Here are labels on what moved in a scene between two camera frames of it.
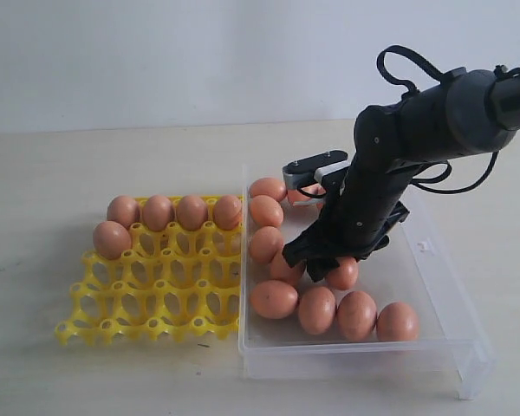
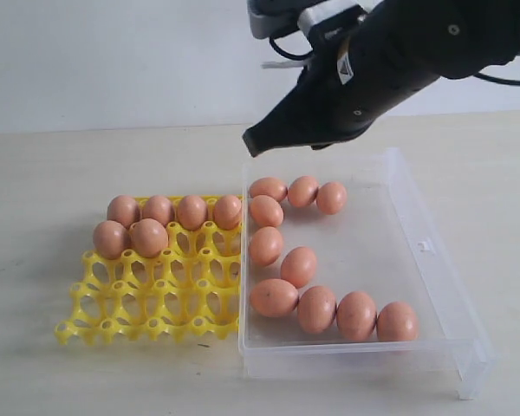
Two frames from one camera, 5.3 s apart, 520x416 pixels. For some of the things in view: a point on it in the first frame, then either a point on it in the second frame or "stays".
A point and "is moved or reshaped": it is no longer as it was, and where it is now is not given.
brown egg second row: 346,276 -> 149,237
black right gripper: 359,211 -> 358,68
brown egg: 111,239 stays
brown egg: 280,270 is moved or reshaped
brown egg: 157,212 stays
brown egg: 227,211 stays
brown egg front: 356,316 stays
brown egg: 397,321 stays
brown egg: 191,212 stays
